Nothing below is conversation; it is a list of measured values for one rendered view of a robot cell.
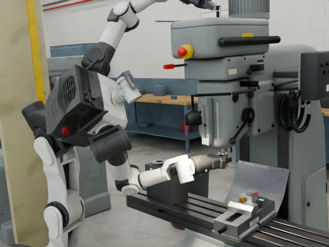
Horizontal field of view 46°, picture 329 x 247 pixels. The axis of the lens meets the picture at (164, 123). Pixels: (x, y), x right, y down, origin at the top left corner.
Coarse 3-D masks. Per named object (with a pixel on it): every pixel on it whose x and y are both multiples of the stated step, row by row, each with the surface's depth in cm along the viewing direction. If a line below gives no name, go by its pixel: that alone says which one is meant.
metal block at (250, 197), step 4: (244, 192) 183; (248, 192) 182; (240, 196) 181; (244, 196) 179; (248, 196) 178; (252, 196) 177; (256, 196) 180; (244, 200) 180; (248, 200) 178; (252, 200) 178; (256, 200) 180
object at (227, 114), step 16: (208, 80) 176; (224, 80) 171; (240, 80) 175; (208, 96) 176; (224, 96) 171; (240, 96) 176; (224, 112) 173; (240, 112) 178; (224, 128) 174; (224, 144) 177
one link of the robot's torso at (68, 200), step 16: (48, 144) 181; (48, 160) 181; (64, 160) 197; (48, 176) 186; (64, 176) 184; (48, 192) 190; (64, 192) 185; (64, 208) 186; (80, 208) 195; (64, 224) 187
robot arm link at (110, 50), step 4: (100, 44) 181; (104, 44) 180; (108, 44) 181; (104, 48) 180; (108, 48) 181; (112, 48) 182; (108, 52) 180; (112, 52) 182; (108, 56) 180; (112, 56) 183; (108, 60) 181; (104, 64) 177; (108, 64) 182; (104, 68) 180; (108, 68) 184; (104, 72) 183
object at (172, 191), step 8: (160, 160) 221; (152, 168) 215; (176, 176) 207; (160, 184) 212; (168, 184) 206; (176, 184) 207; (184, 184) 211; (152, 192) 218; (160, 192) 213; (168, 192) 207; (176, 192) 208; (184, 192) 212; (168, 200) 208; (176, 200) 208
